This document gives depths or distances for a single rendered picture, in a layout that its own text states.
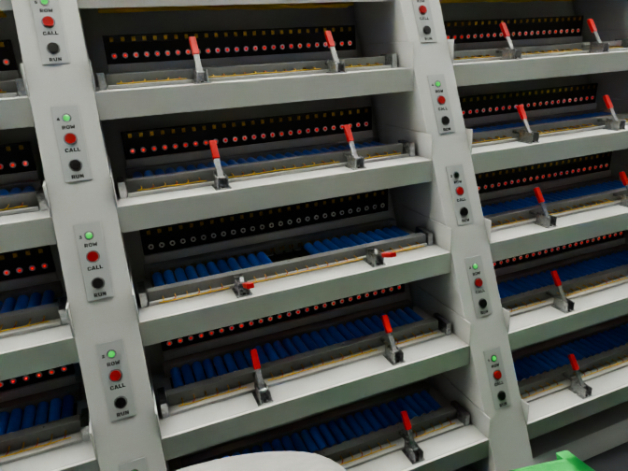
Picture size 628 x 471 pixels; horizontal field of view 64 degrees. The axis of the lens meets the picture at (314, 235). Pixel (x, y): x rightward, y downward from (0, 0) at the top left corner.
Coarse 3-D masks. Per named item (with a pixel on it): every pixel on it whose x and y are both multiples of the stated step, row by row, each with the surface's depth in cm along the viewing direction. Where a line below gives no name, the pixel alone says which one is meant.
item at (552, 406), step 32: (608, 320) 136; (512, 352) 124; (544, 352) 125; (576, 352) 124; (608, 352) 122; (544, 384) 115; (576, 384) 112; (608, 384) 115; (544, 416) 106; (576, 416) 110
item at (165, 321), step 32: (320, 224) 110; (416, 224) 112; (160, 256) 99; (416, 256) 101; (448, 256) 102; (256, 288) 91; (288, 288) 90; (320, 288) 93; (352, 288) 95; (160, 320) 83; (192, 320) 85; (224, 320) 87
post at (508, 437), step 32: (384, 32) 111; (416, 32) 104; (416, 64) 103; (448, 64) 105; (384, 96) 115; (416, 96) 104; (416, 128) 106; (448, 160) 103; (416, 192) 110; (448, 192) 103; (448, 224) 102; (480, 224) 105; (416, 288) 117; (448, 288) 105; (480, 320) 103; (480, 352) 102; (480, 384) 102; (512, 384) 104; (512, 416) 103; (512, 448) 103
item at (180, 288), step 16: (384, 240) 103; (400, 240) 103; (416, 240) 105; (304, 256) 98; (320, 256) 97; (336, 256) 99; (352, 256) 100; (240, 272) 92; (256, 272) 93; (272, 272) 94; (160, 288) 88; (176, 288) 88; (192, 288) 89; (208, 288) 90; (224, 288) 90
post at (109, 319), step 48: (48, 96) 80; (48, 144) 79; (96, 144) 82; (48, 192) 79; (96, 192) 81; (96, 336) 79; (96, 384) 79; (144, 384) 81; (96, 432) 78; (144, 432) 81
